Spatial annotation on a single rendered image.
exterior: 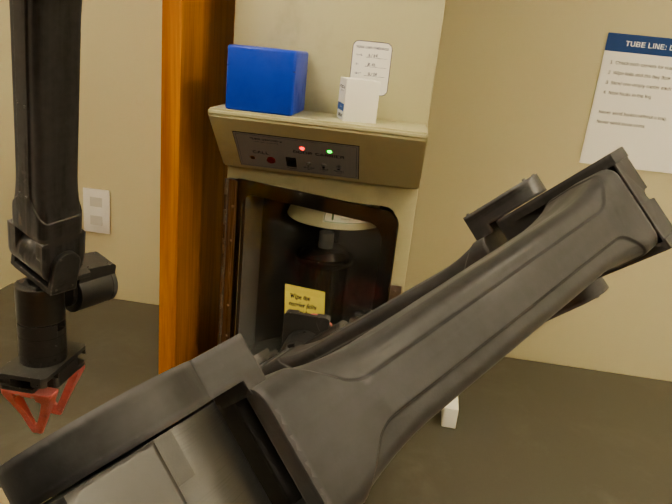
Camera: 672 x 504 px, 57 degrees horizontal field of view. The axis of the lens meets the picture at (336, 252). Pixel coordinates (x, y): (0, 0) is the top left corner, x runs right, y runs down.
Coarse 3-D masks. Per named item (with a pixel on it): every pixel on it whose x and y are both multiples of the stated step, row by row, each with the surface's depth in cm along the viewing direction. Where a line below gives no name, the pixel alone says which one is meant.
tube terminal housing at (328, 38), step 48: (240, 0) 95; (288, 0) 94; (336, 0) 93; (384, 0) 92; (432, 0) 91; (288, 48) 96; (336, 48) 95; (432, 48) 93; (336, 96) 97; (336, 192) 102; (384, 192) 101
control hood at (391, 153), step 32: (224, 128) 91; (256, 128) 90; (288, 128) 89; (320, 128) 88; (352, 128) 87; (384, 128) 87; (416, 128) 90; (224, 160) 99; (384, 160) 92; (416, 160) 91
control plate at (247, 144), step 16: (240, 144) 94; (256, 144) 93; (272, 144) 93; (288, 144) 92; (304, 144) 91; (320, 144) 91; (336, 144) 90; (240, 160) 98; (256, 160) 97; (304, 160) 95; (320, 160) 94; (336, 160) 94; (352, 160) 93; (352, 176) 97
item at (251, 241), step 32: (256, 192) 100; (288, 192) 97; (256, 224) 102; (288, 224) 99; (320, 224) 96; (352, 224) 93; (384, 224) 91; (256, 256) 103; (288, 256) 100; (320, 256) 97; (352, 256) 95; (384, 256) 92; (256, 288) 105; (320, 288) 99; (352, 288) 96; (384, 288) 93; (256, 320) 107; (256, 352) 108
